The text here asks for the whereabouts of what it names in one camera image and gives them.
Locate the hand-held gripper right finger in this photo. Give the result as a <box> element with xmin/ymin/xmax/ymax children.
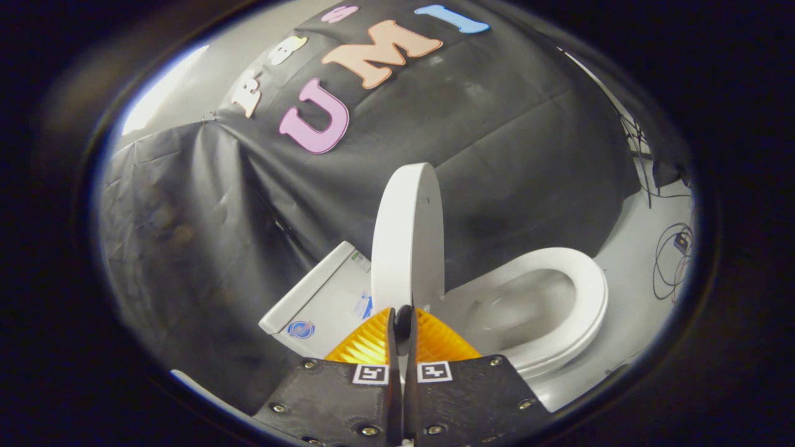
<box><xmin>404</xmin><ymin>305</ymin><xmax>553</xmax><ymax>445</ymax></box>

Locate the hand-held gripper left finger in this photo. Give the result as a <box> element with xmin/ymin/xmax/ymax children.
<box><xmin>252</xmin><ymin>307</ymin><xmax>403</xmax><ymax>445</ymax></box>

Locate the white toilet lid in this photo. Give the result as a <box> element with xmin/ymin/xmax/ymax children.
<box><xmin>370</xmin><ymin>162</ymin><xmax>447</xmax><ymax>339</ymax></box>

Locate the white toilet bowl with seat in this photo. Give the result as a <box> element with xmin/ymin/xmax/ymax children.
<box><xmin>427</xmin><ymin>246</ymin><xmax>610</xmax><ymax>381</ymax></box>

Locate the black backdrop cloth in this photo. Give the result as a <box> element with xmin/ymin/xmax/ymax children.
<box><xmin>98</xmin><ymin>0</ymin><xmax>694</xmax><ymax>418</ymax></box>

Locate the black tripod stand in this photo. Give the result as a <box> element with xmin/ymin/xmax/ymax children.
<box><xmin>617</xmin><ymin>111</ymin><xmax>654</xmax><ymax>209</ymax></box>

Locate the coiled black cable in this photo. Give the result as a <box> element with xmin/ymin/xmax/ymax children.
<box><xmin>652</xmin><ymin>222</ymin><xmax>694</xmax><ymax>303</ymax></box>

